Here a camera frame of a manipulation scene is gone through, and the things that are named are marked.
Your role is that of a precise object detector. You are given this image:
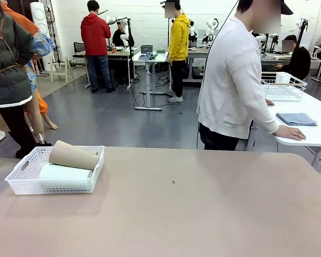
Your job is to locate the person's right hand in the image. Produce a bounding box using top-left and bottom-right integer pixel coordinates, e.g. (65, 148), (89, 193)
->
(272, 125), (307, 141)

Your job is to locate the blue cloth towel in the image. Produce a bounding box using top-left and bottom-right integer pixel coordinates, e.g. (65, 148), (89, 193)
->
(276, 112), (318, 126)

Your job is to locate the mint green cup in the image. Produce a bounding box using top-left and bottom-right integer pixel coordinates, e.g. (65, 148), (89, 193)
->
(39, 163), (94, 187)

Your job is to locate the white perforated plastic basket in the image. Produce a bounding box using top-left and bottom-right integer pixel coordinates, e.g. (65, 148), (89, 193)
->
(4, 145), (105, 195)

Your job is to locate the person's right forearm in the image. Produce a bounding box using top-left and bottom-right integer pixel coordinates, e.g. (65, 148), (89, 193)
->
(250, 93), (281, 135)

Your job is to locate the white side table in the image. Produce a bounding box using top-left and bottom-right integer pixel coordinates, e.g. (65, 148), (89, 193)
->
(246, 71), (321, 172)

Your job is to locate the person in white sweater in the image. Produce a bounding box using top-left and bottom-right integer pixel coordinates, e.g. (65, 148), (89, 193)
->
(196, 0), (281, 151)

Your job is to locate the seated person in black jacket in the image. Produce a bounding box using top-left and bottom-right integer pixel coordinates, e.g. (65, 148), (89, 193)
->
(273, 34), (311, 81)

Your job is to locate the long white workbench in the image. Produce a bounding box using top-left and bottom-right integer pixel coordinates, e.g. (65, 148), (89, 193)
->
(259, 52), (321, 78)

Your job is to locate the black tripod stand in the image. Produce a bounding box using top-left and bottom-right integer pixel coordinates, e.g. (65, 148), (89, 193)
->
(296, 18), (310, 49)

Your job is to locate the person in yellow hoodie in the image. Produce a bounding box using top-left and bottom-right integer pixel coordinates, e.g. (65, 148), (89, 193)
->
(164, 0), (191, 103)

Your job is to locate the white standing desk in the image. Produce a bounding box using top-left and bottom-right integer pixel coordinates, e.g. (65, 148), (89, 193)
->
(132, 51), (170, 111)

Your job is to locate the blue cloth on desk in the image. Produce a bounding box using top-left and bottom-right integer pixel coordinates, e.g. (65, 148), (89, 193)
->
(137, 52), (158, 61)

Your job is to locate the wooden top workbench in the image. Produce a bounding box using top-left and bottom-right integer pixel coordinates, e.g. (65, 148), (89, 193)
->
(105, 50), (134, 89)

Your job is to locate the person in red hoodie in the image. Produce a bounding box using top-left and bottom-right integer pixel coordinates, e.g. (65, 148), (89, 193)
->
(80, 0), (116, 94)

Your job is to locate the black office chair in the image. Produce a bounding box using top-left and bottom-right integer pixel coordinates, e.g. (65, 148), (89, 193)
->
(72, 42), (87, 59)

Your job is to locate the white step stool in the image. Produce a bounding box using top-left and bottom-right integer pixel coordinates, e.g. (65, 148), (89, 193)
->
(50, 56), (75, 82)

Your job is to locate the blue patterned garment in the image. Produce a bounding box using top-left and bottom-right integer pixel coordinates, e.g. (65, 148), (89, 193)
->
(29, 31), (57, 93)

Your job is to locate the tall white tower fan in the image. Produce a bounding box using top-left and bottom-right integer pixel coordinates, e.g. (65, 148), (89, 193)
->
(29, 2), (54, 72)

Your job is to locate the mannequin in orange clothes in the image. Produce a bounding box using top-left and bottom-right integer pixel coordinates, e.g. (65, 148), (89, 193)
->
(1, 0), (58, 145)

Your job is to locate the mannequin in green jacket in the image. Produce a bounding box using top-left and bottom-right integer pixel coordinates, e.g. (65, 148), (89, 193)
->
(0, 0), (53, 159)

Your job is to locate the white wire dish rack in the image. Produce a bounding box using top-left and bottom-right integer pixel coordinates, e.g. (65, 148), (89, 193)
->
(261, 75), (308, 102)

